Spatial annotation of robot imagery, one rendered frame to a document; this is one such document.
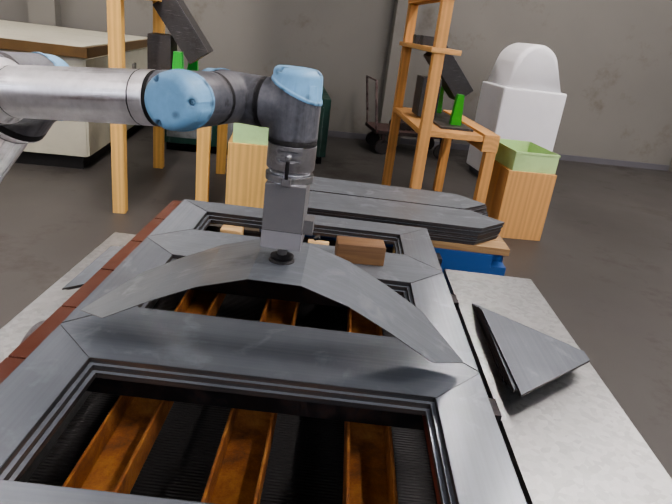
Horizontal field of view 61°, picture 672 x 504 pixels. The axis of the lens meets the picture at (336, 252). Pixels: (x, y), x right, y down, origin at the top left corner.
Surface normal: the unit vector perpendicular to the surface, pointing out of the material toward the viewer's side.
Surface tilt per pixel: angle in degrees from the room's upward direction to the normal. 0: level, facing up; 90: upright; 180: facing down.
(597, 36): 90
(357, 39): 90
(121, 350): 0
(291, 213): 90
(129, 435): 0
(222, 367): 0
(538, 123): 90
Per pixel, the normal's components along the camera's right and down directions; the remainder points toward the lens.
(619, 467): 0.11, -0.92
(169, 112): -0.30, 0.29
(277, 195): -0.05, 0.36
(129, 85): -0.26, -0.15
